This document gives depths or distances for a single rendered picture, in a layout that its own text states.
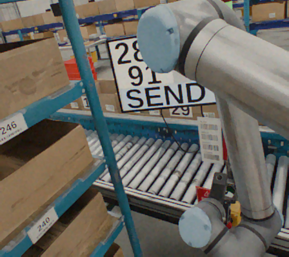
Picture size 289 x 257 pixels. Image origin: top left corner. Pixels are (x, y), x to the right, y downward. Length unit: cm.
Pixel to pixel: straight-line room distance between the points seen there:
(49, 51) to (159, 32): 22
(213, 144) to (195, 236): 39
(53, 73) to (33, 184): 22
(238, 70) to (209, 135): 61
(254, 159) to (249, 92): 32
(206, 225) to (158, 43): 47
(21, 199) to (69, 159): 13
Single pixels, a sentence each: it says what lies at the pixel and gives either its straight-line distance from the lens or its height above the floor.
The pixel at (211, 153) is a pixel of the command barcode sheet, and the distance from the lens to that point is 103.
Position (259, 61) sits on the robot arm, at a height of 157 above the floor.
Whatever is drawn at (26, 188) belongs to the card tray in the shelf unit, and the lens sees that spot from 56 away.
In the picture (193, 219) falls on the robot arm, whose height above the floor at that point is 114.
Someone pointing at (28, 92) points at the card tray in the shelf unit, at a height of 156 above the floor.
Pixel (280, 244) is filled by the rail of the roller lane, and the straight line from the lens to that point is 127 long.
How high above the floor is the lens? 168
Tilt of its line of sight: 24 degrees down
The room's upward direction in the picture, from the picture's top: 11 degrees counter-clockwise
